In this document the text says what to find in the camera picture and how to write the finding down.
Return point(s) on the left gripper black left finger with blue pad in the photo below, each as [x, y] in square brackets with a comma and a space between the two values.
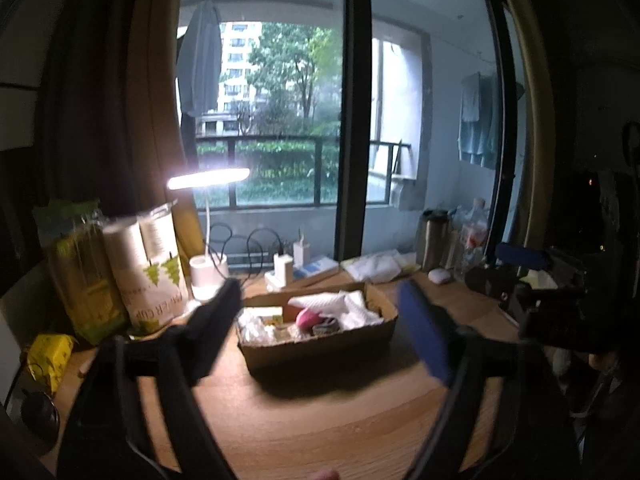
[106, 435]

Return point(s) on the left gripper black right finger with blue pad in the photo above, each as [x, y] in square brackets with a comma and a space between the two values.
[532, 436]

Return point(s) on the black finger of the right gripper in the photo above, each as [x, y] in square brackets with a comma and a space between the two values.
[521, 257]

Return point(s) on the cotton swab pack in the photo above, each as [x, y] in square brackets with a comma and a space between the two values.
[275, 312]

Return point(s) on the pink plush toy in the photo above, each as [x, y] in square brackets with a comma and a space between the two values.
[307, 319]

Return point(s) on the white waffle cloth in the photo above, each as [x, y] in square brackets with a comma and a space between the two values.
[348, 308]

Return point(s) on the clear bubble wrap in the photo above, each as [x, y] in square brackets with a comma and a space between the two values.
[255, 328]

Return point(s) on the grey dotted glove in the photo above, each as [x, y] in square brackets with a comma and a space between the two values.
[327, 326]

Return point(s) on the tissue pack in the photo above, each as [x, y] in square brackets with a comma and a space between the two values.
[539, 280]

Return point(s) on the clear water bottle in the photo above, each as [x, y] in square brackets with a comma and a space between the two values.
[473, 234]

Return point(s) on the white small case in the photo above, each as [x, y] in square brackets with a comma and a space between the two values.
[439, 276]

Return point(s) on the white desk lamp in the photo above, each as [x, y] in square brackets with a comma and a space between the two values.
[209, 271]

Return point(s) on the steel thermos tumbler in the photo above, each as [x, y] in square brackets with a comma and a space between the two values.
[431, 238]

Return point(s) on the paper cup pack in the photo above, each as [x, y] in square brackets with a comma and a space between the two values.
[145, 261]

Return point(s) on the white plastic bag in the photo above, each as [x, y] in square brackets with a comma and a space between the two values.
[381, 267]

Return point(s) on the white charger plug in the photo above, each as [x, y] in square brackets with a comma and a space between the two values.
[301, 250]

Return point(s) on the white power strip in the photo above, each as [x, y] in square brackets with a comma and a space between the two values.
[313, 273]

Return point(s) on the brown cardboard box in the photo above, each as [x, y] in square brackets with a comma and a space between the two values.
[293, 346]

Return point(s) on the white charger with black cable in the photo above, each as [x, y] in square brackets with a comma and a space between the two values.
[249, 256]

